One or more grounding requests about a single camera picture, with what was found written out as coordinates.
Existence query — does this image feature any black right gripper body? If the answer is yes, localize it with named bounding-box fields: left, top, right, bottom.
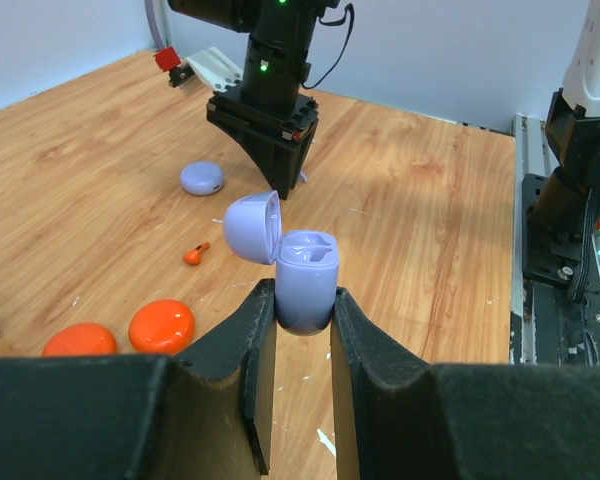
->
left=206, top=84, right=319, bottom=144

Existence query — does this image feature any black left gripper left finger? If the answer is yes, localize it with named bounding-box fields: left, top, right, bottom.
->
left=0, top=279, right=276, bottom=479

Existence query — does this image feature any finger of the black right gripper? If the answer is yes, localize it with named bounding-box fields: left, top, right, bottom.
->
left=219, top=124, right=290, bottom=200
left=288, top=134, right=313, bottom=191

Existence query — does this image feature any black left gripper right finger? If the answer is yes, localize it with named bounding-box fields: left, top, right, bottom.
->
left=330, top=289, right=600, bottom=479

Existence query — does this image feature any orange charging case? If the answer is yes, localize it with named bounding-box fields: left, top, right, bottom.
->
left=41, top=322, right=118, bottom=356
left=128, top=299, right=196, bottom=355

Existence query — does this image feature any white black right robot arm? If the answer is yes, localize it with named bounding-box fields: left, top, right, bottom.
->
left=169, top=0, right=338, bottom=199

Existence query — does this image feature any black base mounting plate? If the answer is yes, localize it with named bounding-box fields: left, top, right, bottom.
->
left=510, top=174, right=600, bottom=366

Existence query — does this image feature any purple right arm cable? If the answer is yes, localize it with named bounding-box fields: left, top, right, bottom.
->
left=144, top=0, right=167, bottom=51

